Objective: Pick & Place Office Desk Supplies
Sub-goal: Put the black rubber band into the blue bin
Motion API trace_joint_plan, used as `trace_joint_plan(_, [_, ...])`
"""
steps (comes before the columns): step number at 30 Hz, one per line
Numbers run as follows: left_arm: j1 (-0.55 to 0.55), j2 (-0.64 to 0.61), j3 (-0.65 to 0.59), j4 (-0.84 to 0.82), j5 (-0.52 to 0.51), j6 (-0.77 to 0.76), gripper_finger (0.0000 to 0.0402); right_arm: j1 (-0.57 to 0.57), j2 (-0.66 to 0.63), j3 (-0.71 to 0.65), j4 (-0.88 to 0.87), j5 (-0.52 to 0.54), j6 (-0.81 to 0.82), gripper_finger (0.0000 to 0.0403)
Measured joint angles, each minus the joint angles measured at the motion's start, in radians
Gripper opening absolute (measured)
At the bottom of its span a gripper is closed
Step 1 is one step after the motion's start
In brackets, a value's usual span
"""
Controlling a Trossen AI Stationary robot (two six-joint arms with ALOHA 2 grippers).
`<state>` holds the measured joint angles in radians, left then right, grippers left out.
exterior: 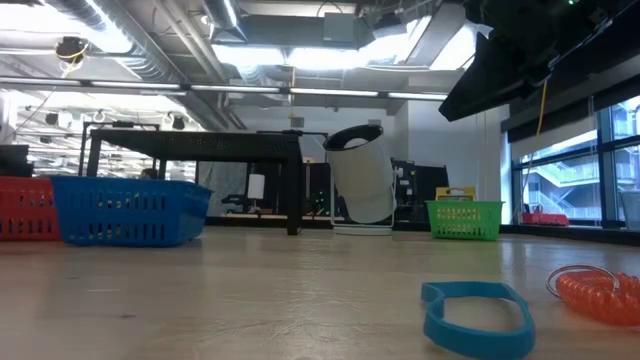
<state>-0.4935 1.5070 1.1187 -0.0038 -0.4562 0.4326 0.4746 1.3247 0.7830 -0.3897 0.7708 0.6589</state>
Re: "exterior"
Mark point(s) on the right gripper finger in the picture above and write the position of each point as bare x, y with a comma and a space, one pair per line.
485, 85

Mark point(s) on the yellow green pencil box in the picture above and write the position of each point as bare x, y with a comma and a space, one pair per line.
455, 194

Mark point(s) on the green plastic basket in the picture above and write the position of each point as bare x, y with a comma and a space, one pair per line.
465, 220

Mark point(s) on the orange coil wristband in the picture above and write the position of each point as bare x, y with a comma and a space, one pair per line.
600, 300

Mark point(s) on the large light blue rubber band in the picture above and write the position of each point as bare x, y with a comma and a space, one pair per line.
475, 345

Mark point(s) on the blue plastic basket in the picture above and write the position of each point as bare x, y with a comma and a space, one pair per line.
130, 210

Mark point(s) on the red plastic basket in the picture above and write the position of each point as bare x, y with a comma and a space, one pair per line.
25, 210

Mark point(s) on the black machine cabinet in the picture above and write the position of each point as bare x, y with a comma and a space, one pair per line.
425, 185

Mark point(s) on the red storage bin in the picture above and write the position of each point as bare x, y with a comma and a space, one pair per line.
545, 220

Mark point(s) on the white cylindrical lamp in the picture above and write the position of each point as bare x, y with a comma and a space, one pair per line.
362, 180

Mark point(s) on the long ceiling light strip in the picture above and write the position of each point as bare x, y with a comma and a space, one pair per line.
330, 92

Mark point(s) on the grey ceiling box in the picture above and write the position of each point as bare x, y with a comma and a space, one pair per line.
340, 27

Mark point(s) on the small white table lamp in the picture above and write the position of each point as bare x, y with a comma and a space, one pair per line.
256, 186

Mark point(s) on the black perforated metal shelf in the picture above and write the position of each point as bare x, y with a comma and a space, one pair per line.
225, 147

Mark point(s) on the person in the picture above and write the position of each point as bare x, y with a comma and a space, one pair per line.
148, 174

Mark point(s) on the black ceiling sensor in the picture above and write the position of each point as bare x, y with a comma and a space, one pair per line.
71, 49

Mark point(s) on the black monitor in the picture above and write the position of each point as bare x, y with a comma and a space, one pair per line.
15, 160

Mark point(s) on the black window frame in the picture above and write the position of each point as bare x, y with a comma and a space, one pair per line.
606, 175

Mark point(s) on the black aluminium rig frame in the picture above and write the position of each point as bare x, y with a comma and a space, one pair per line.
575, 234

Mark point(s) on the silver round ventilation duct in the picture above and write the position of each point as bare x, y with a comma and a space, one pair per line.
220, 15

